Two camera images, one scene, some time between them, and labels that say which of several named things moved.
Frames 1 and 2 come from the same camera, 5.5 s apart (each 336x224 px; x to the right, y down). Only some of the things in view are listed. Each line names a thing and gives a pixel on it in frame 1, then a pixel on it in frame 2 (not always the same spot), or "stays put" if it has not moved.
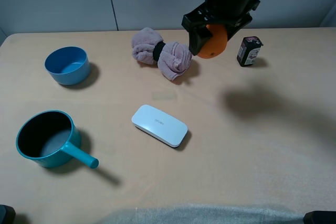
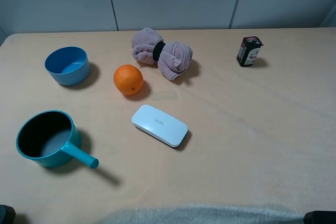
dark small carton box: (249, 51) stays put
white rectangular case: (157, 124) stays put
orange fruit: (216, 44) to (128, 79)
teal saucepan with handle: (51, 138) stays put
